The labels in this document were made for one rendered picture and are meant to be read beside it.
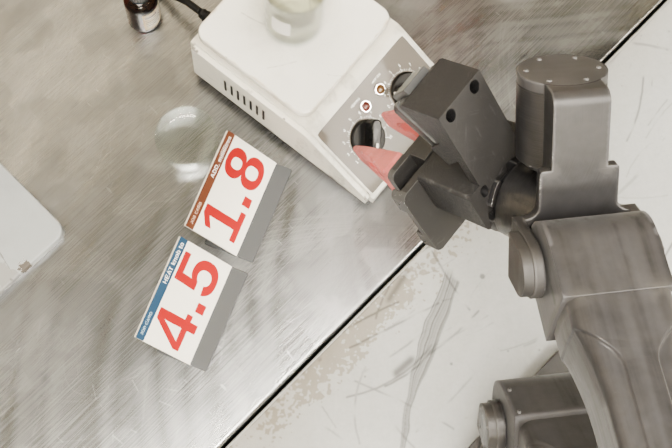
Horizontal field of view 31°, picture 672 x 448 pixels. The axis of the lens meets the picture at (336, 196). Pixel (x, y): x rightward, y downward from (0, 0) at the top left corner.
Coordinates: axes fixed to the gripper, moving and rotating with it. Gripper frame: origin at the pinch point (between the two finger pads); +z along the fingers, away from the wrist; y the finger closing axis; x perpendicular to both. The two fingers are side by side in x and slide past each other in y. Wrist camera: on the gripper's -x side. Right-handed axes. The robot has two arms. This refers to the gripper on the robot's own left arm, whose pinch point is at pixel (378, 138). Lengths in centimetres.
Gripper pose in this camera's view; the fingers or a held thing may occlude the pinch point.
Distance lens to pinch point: 91.7
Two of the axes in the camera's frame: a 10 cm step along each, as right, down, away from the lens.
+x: 4.5, 5.9, 6.7
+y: -6.2, 7.4, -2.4
